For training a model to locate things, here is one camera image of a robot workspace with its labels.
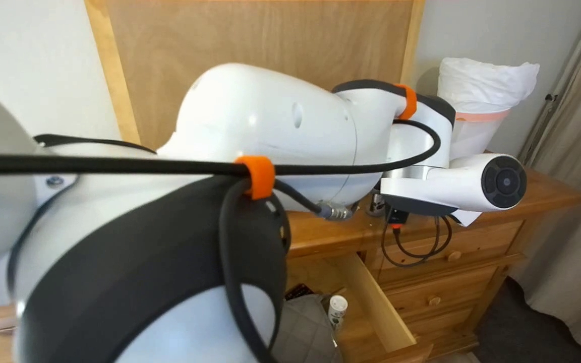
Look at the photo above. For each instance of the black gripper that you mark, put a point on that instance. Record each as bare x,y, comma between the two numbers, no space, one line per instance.
396,218

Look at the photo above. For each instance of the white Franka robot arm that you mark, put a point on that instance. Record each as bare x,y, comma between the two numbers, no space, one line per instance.
271,122

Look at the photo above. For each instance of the closed wooden dresser drawer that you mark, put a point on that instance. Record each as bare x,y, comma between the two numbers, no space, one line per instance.
453,285
484,243

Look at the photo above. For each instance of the open wooden dresser drawer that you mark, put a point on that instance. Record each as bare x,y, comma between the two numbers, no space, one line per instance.
372,303

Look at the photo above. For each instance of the small white bottle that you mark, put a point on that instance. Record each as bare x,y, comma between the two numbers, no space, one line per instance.
337,305

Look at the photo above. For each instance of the grey folded cloth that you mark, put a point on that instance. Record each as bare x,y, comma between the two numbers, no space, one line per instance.
304,330

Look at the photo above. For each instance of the wooden pine dresser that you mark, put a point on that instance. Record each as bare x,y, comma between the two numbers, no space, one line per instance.
546,194

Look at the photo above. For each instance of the trash bin white bag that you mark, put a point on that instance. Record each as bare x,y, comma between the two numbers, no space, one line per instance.
484,82

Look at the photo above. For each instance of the grey curtain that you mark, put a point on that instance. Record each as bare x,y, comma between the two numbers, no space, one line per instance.
580,201

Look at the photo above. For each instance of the large plywood board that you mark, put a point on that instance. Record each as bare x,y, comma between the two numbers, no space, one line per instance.
271,33

